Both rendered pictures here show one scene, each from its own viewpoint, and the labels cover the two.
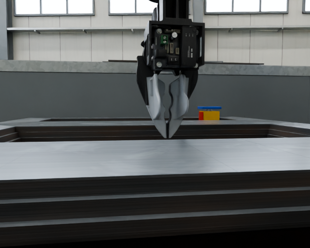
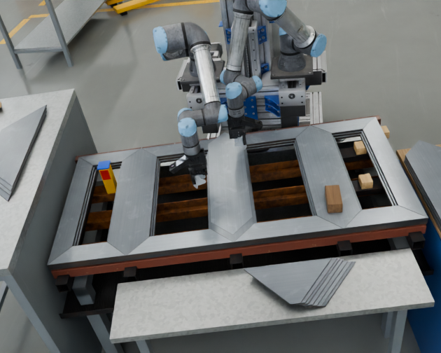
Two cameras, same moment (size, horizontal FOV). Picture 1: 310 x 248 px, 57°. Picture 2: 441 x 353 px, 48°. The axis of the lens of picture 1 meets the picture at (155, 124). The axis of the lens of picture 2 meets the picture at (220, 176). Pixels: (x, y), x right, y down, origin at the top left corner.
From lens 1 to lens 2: 2.22 m
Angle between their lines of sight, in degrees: 78
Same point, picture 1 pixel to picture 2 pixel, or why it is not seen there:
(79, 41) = not seen: outside the picture
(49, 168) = (243, 199)
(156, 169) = (245, 188)
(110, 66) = (39, 188)
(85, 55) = not seen: outside the picture
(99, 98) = (46, 214)
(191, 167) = (244, 184)
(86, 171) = (246, 195)
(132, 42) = not seen: outside the picture
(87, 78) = (38, 209)
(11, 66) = (18, 248)
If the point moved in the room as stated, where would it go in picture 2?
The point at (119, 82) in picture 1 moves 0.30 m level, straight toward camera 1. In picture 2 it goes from (45, 193) to (111, 185)
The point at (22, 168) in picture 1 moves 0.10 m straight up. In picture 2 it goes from (243, 202) to (241, 185)
